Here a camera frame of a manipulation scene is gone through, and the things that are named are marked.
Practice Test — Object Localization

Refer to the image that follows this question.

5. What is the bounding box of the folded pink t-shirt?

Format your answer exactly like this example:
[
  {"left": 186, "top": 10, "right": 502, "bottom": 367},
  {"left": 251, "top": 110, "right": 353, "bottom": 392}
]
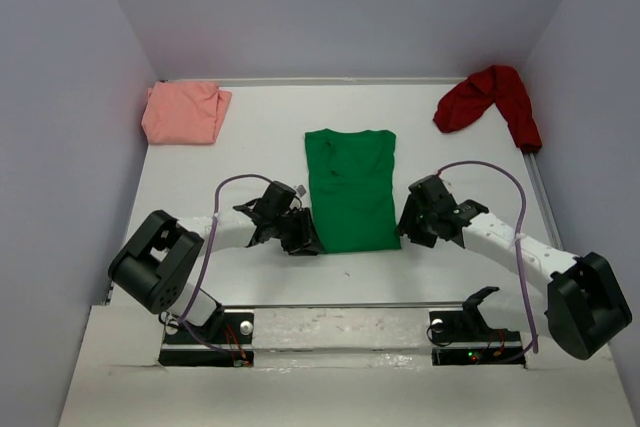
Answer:
[{"left": 141, "top": 81, "right": 232, "bottom": 145}]

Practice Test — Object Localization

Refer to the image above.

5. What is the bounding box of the green t-shirt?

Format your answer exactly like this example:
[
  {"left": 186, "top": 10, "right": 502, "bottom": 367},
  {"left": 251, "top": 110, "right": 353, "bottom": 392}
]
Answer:
[{"left": 304, "top": 129, "right": 401, "bottom": 254}]

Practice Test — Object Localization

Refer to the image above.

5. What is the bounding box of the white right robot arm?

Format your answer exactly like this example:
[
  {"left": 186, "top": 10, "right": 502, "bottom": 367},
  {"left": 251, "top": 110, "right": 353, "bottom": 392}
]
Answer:
[{"left": 398, "top": 175, "right": 632, "bottom": 360}]

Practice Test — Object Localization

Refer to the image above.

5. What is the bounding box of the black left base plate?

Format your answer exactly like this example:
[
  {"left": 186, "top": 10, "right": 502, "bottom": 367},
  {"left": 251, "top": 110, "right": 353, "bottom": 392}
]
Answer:
[{"left": 158, "top": 308, "right": 255, "bottom": 368}]

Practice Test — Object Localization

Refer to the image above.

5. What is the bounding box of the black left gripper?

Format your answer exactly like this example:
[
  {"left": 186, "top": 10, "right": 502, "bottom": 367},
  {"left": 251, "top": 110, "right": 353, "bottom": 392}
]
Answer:
[{"left": 271, "top": 208, "right": 324, "bottom": 257}]

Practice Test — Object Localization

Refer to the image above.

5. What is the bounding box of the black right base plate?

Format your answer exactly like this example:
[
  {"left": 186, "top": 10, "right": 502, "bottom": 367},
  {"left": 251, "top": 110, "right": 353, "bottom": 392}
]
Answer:
[{"left": 426, "top": 310, "right": 526, "bottom": 366}]

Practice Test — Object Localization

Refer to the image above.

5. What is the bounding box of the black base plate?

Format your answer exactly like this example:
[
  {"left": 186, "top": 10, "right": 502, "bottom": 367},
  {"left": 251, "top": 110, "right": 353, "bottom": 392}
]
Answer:
[
  {"left": 158, "top": 308, "right": 255, "bottom": 368},
  {"left": 426, "top": 310, "right": 526, "bottom": 366}
]

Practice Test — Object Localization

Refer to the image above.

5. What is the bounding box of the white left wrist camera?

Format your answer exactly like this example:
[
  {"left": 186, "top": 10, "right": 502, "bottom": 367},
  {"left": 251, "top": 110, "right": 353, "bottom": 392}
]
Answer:
[{"left": 295, "top": 185, "right": 307, "bottom": 197}]

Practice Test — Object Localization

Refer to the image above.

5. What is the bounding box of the red t-shirt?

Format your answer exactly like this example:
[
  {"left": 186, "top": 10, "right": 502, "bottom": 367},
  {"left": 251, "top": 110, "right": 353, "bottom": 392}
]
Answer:
[{"left": 433, "top": 65, "right": 543, "bottom": 153}]

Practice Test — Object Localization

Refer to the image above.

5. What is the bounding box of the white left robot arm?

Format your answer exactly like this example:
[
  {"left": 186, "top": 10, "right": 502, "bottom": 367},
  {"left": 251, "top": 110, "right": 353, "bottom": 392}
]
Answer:
[{"left": 108, "top": 181, "right": 326, "bottom": 350}]

